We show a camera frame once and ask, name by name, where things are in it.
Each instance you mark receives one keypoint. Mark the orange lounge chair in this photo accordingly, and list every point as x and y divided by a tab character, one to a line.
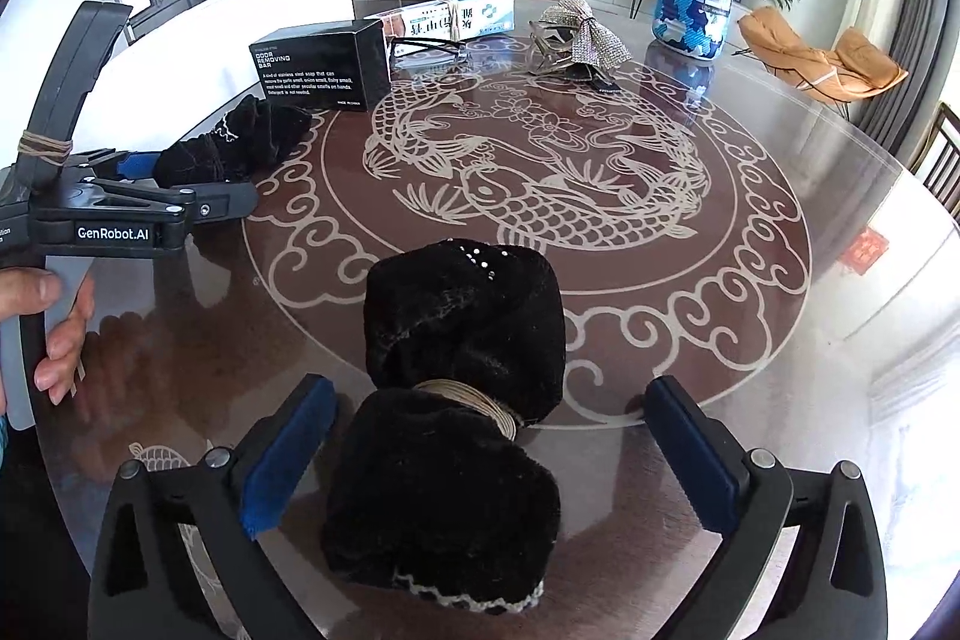
795	51

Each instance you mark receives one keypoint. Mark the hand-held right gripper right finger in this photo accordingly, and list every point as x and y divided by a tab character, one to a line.
694	452

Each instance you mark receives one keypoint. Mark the black cardboard box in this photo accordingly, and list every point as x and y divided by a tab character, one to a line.
315	70

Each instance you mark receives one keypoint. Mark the black knit pouch white trim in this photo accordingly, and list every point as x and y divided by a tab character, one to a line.
247	138

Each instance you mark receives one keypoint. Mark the grey curtain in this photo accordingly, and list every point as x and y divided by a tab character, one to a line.
926	10

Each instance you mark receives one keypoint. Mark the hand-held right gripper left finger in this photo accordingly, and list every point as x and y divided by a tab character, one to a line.
289	460

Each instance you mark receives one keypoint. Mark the black glasses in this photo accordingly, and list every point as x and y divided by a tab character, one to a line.
424	42

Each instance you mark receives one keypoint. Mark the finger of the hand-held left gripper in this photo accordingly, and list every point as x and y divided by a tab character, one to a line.
217	203
136	164

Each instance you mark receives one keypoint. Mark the wooden dining chair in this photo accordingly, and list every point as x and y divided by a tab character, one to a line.
945	160

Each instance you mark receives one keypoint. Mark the blue and white carton box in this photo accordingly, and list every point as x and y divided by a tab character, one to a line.
450	14

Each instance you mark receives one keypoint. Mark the black velvet pouch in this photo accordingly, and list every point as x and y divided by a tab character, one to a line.
450	325

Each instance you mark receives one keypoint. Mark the round glass desktop fish pattern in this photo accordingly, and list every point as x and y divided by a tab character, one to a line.
637	175

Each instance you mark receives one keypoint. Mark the rhinestone bow hair clip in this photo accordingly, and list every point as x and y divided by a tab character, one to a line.
592	36

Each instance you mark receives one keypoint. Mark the person's left hand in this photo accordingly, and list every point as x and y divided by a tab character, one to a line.
64	347

